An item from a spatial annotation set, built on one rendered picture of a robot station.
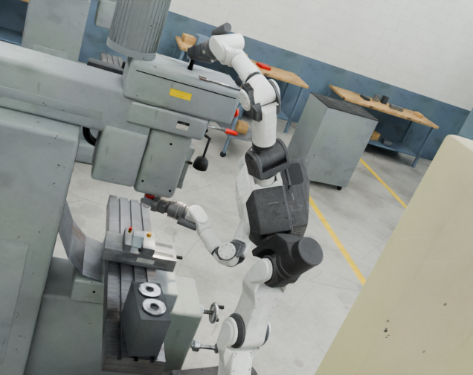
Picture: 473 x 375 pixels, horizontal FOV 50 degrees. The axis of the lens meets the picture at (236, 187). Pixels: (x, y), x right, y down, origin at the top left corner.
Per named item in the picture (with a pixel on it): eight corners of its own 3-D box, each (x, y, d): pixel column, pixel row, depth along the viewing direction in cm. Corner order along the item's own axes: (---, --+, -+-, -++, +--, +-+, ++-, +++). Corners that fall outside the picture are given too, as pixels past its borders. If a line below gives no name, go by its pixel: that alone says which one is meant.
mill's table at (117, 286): (145, 213, 308) (149, 202, 305) (160, 376, 202) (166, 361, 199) (106, 206, 301) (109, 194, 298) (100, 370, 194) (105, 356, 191)
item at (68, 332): (166, 354, 313) (196, 277, 290) (172, 398, 286) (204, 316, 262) (27, 340, 287) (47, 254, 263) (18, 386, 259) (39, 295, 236)
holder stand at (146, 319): (148, 317, 218) (161, 280, 210) (158, 356, 200) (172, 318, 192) (120, 316, 212) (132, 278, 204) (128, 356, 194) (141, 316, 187)
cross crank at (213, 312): (216, 314, 292) (222, 298, 288) (219, 329, 282) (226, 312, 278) (189, 311, 287) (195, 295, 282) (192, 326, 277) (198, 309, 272)
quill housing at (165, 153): (169, 180, 251) (188, 121, 238) (173, 202, 233) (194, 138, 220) (130, 172, 244) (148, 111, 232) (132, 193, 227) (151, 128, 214)
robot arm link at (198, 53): (186, 63, 204) (199, 57, 194) (187, 39, 205) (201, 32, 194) (213, 70, 211) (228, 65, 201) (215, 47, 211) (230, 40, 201)
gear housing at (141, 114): (195, 121, 241) (201, 102, 237) (202, 142, 220) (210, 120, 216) (124, 103, 230) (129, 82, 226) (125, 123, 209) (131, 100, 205)
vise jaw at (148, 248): (152, 239, 258) (154, 233, 257) (152, 257, 245) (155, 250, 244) (140, 236, 256) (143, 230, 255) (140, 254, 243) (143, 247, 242)
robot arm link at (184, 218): (182, 198, 241) (205, 207, 241) (179, 211, 249) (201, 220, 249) (174, 215, 233) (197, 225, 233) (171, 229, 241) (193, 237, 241)
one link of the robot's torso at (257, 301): (263, 353, 221) (310, 274, 200) (228, 356, 212) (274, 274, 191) (249, 325, 232) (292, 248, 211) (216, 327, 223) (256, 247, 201)
